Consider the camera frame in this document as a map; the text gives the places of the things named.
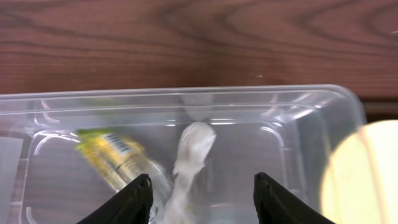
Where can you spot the yellow green drink bottle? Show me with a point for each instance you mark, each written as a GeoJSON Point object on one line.
{"type": "Point", "coordinates": [119, 160]}

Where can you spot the yellow plate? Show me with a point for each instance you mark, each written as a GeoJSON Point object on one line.
{"type": "Point", "coordinates": [359, 184]}

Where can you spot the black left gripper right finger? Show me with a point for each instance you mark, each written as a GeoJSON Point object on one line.
{"type": "Point", "coordinates": [276, 205]}

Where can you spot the clear plastic waste bin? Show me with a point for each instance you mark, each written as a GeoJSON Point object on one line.
{"type": "Point", "coordinates": [64, 154]}

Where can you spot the white wrapper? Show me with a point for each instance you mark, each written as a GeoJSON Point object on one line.
{"type": "Point", "coordinates": [194, 145]}

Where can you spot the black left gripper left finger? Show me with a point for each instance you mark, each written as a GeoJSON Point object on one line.
{"type": "Point", "coordinates": [131, 205]}

